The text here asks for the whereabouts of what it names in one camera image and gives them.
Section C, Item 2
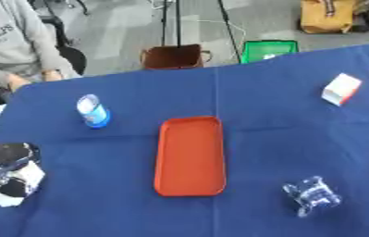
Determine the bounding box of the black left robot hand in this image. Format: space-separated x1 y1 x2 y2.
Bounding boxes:
0 142 47 208

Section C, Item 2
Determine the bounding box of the white and orange box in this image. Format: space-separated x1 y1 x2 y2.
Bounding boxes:
320 72 364 107

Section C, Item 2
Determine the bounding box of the brown open box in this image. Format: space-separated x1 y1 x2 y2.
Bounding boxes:
139 44 215 70

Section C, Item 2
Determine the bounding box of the yellow bag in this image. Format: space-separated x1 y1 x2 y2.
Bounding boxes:
297 0 359 35

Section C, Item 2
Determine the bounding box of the person's hand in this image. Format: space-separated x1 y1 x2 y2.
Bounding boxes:
6 73 32 93

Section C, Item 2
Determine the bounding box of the blue and white cylinder can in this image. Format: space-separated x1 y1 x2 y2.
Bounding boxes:
75 94 113 130

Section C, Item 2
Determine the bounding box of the green plastic crate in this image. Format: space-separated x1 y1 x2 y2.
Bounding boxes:
239 39 301 65

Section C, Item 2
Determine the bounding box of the person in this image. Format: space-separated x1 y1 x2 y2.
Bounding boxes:
0 0 82 93

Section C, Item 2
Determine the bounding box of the black office chair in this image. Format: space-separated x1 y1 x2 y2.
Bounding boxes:
27 0 91 76

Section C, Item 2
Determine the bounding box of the clear crumpled plastic wrapper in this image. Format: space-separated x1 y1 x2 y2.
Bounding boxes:
281 175 345 218

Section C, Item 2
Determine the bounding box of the orange rectangular tray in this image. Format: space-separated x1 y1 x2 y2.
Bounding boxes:
153 115 228 198

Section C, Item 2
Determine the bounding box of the black tripod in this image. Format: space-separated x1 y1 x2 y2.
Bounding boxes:
159 0 244 64

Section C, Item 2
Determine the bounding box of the white floor cable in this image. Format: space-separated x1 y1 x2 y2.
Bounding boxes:
195 19 249 47

